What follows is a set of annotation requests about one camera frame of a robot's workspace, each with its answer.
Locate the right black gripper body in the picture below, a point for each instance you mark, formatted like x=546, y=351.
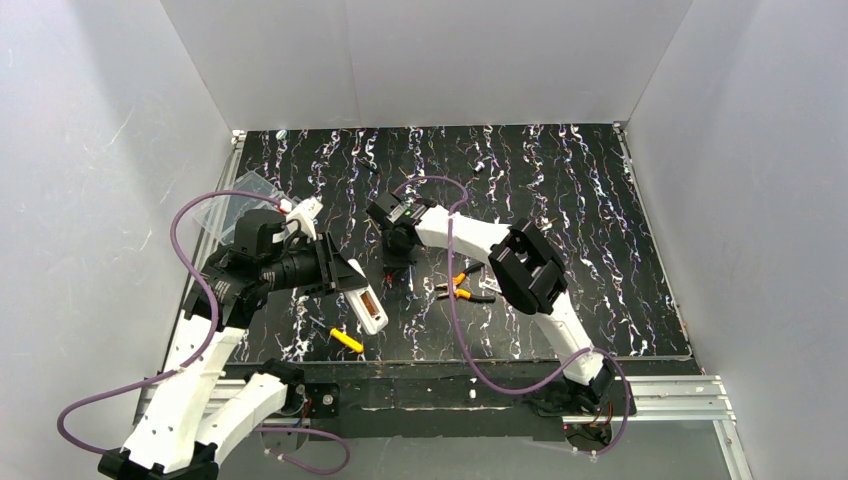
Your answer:
x=398, y=243

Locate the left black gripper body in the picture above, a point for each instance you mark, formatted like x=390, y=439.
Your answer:
x=326, y=265

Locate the white remote control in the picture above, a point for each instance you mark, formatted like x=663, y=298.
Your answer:
x=366, y=305

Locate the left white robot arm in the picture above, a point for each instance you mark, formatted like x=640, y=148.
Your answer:
x=176, y=438

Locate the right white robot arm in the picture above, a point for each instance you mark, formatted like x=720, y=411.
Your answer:
x=530, y=274

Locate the thin black rod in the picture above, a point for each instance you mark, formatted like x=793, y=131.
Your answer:
x=373, y=169

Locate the clear plastic screw box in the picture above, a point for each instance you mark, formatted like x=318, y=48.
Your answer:
x=218, y=216

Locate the yellow handle screwdriver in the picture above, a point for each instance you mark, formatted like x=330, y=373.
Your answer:
x=340, y=336

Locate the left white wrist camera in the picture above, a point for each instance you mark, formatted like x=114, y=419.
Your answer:
x=301, y=216

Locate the aluminium frame rail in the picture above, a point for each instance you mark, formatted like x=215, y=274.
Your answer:
x=277, y=247

